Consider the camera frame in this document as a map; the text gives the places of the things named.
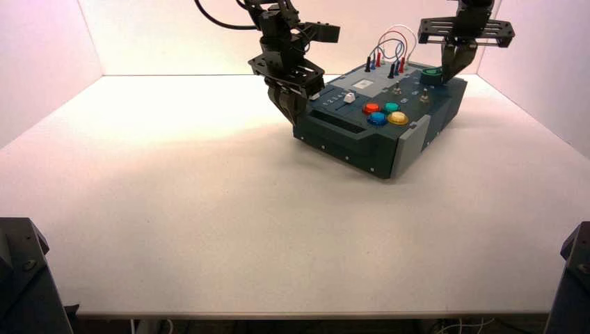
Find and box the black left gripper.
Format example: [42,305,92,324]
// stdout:
[248,50,326,126]

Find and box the dark teal task board box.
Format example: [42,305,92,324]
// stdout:
[292,62,468,181]

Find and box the blue jumper cable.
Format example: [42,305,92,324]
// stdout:
[369,39,406,77]

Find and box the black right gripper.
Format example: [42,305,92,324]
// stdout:
[417,17,516,85]

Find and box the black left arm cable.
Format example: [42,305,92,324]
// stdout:
[193,0,259,31]

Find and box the dark left arm base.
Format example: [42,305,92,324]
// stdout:
[0,217,74,334]

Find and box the white cable under table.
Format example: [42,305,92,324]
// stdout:
[433,318,496,334]

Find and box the dark right arm base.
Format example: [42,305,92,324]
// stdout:
[545,222,590,334]

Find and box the white jumper cable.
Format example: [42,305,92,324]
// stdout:
[378,24,418,70]

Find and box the black jumper cable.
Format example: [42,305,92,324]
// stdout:
[364,40,397,80]

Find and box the red jumper cable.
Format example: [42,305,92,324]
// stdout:
[375,30,410,74]

